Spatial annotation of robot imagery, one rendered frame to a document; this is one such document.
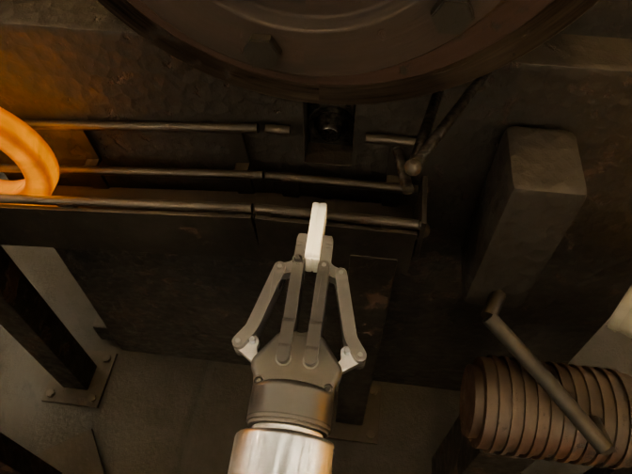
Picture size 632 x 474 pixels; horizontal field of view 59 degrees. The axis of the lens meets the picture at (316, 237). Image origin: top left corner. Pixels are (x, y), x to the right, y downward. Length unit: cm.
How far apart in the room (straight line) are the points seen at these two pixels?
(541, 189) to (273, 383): 33
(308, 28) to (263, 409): 30
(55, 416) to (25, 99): 81
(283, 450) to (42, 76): 51
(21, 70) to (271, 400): 49
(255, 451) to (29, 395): 102
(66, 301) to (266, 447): 112
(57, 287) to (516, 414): 117
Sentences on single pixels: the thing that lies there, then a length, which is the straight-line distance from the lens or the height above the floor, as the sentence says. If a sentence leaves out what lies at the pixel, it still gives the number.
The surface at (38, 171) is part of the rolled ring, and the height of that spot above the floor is 72.
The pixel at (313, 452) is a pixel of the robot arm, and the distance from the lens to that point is 47.
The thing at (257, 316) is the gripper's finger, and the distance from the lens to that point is 54.
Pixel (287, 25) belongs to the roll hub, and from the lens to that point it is 38.
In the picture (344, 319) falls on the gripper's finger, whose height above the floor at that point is 75.
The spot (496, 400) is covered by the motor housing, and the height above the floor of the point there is 53.
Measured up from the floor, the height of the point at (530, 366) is 58.
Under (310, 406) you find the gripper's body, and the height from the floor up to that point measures 76.
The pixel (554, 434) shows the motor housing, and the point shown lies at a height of 51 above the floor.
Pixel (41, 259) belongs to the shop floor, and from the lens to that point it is 164.
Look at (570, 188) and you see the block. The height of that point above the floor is 80.
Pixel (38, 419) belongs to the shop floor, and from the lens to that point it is 142.
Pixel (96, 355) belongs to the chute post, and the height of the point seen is 1.
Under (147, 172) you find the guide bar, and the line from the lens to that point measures 75.
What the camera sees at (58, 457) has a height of 1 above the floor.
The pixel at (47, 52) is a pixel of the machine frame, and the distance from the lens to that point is 72.
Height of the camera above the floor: 122
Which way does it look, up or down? 54 degrees down
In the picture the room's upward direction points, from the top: straight up
